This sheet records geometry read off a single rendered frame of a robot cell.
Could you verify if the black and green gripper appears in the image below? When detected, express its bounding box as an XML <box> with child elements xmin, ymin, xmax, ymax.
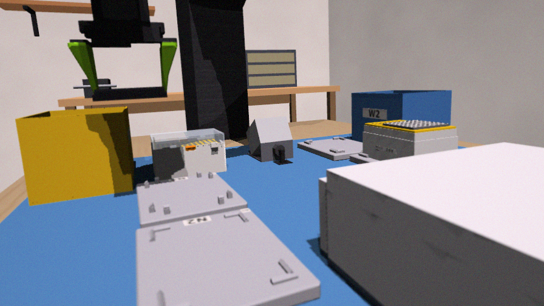
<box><xmin>67</xmin><ymin>20</ymin><xmax>177</xmax><ymax>94</ymax></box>

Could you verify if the blue bench mat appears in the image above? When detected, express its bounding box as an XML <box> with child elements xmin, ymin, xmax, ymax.
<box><xmin>0</xmin><ymin>134</ymin><xmax>377</xmax><ymax>306</ymax></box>

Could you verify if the blue bin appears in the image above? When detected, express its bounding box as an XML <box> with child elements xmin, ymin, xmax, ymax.
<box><xmin>352</xmin><ymin>90</ymin><xmax>452</xmax><ymax>142</ymax></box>

